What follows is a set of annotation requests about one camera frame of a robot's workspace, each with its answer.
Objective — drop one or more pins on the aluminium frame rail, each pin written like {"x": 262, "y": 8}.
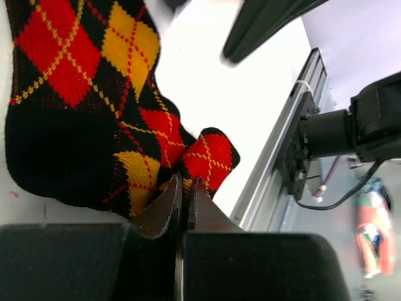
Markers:
{"x": 262, "y": 204}

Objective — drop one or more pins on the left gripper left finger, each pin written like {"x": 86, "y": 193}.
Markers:
{"x": 138, "y": 260}

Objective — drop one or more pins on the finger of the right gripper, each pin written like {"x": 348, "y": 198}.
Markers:
{"x": 258, "y": 20}

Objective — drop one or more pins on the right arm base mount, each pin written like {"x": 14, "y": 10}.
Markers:
{"x": 298, "y": 171}

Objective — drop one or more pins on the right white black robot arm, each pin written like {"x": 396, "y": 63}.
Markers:
{"x": 370, "y": 127}

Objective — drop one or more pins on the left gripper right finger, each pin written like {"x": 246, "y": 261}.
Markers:
{"x": 223, "y": 262}

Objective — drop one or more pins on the orange object on floor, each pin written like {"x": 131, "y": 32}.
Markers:
{"x": 375, "y": 235}

